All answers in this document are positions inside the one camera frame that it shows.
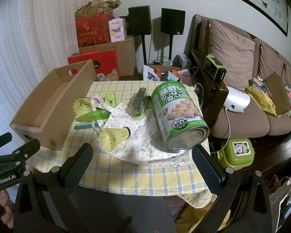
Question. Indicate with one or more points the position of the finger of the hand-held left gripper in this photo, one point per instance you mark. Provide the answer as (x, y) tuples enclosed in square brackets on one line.
[(2, 139), (26, 149)]

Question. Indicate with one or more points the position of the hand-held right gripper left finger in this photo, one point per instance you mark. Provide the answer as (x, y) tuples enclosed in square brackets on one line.
[(80, 165)]

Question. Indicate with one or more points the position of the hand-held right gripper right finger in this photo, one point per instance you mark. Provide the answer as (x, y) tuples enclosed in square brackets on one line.
[(206, 167)]

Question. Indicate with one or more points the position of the teal bar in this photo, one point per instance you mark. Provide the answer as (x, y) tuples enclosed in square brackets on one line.
[(83, 125)]

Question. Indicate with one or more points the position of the yellow shuttlecock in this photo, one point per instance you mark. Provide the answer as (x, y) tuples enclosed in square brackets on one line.
[(81, 105), (111, 136)]

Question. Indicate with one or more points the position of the brown cardboard box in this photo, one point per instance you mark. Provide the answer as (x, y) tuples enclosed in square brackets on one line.
[(43, 106)]

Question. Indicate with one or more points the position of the green plastic sheath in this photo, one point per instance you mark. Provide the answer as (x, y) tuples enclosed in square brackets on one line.
[(94, 115)]

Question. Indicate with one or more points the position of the white floral cloth bag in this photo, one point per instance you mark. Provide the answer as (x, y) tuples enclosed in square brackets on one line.
[(135, 140)]

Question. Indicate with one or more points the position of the green cookie can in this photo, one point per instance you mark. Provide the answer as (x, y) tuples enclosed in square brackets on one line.
[(177, 111)]

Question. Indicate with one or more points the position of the grey green plastic device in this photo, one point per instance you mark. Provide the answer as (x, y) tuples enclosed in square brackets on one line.
[(139, 102)]

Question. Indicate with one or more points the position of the person's left hand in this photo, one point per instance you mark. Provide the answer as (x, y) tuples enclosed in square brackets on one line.
[(4, 206)]

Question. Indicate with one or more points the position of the green lunch box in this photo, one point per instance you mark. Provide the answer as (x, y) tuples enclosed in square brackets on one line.
[(235, 157)]

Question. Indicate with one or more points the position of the yellow checkered tablecloth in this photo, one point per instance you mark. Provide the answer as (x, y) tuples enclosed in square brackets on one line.
[(126, 174)]

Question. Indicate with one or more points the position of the brown sofa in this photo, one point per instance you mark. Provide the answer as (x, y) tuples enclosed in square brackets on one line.
[(237, 123)]

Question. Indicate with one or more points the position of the dark wooden armrest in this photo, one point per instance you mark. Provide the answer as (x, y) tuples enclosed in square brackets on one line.
[(213, 102)]

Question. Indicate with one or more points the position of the white curved appliance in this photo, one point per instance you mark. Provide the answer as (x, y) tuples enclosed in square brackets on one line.
[(236, 98)]

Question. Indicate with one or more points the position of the yellow bag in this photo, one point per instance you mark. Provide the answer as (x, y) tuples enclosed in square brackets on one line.
[(262, 99)]

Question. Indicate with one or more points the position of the paper shopping bag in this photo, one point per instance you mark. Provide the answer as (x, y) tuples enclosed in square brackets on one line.
[(288, 199)]

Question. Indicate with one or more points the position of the teal grey handheld tool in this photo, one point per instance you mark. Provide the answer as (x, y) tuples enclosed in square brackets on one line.
[(171, 76)]

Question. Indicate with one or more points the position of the colourful printed packet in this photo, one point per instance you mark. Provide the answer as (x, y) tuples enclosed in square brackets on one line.
[(259, 83)]

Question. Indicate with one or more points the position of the green black portable radio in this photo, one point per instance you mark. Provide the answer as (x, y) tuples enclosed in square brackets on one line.
[(213, 66)]

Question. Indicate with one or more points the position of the brown cardboard piece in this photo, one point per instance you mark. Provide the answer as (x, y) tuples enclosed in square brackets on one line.
[(278, 92)]

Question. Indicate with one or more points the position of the grey electronic box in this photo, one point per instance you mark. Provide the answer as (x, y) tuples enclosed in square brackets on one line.
[(183, 60)]

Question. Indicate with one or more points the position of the cardboard box with papers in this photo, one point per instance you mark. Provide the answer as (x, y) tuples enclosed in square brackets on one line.
[(150, 72)]

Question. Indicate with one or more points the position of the white curtain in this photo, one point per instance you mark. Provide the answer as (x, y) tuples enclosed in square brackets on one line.
[(26, 29)]

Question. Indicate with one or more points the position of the large closed cardboard box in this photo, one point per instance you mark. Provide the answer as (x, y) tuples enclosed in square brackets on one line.
[(126, 55)]

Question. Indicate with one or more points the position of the large brown cushion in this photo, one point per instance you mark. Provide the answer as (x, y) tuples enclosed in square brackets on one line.
[(230, 48)]

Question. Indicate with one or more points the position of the black speaker stand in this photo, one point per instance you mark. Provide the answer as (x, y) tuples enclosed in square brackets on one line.
[(143, 51), (170, 48)]

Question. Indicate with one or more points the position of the red gift bag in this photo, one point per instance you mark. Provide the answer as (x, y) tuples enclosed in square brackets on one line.
[(92, 31)]

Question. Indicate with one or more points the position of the white tissue box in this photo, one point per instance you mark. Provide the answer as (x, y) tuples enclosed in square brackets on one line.
[(117, 30)]

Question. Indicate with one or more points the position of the black speaker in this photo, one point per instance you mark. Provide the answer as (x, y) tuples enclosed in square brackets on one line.
[(139, 20), (172, 20)]

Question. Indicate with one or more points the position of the crumpled brown paper bag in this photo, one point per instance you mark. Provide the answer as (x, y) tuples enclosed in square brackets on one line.
[(97, 7)]

